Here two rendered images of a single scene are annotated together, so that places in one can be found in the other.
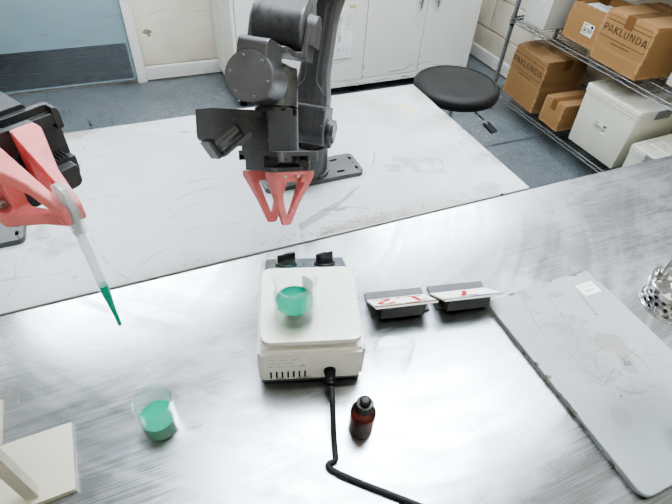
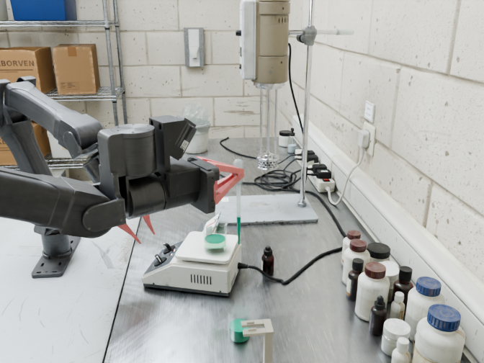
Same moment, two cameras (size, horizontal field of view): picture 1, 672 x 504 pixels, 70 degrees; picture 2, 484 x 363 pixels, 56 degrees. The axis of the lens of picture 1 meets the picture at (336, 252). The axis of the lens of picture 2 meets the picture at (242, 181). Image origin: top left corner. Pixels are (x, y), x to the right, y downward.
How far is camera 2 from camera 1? 0.85 m
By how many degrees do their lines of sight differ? 62
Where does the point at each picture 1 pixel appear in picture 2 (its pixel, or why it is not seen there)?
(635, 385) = (276, 206)
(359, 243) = (145, 250)
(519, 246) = (186, 208)
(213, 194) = (34, 302)
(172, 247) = (81, 326)
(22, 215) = (225, 189)
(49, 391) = not seen: outside the picture
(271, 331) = (222, 257)
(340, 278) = (197, 234)
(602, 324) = (245, 202)
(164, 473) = not seen: hidden behind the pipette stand
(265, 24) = (87, 135)
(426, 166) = not seen: hidden behind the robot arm
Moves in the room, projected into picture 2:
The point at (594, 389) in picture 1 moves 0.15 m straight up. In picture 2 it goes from (274, 214) to (275, 166)
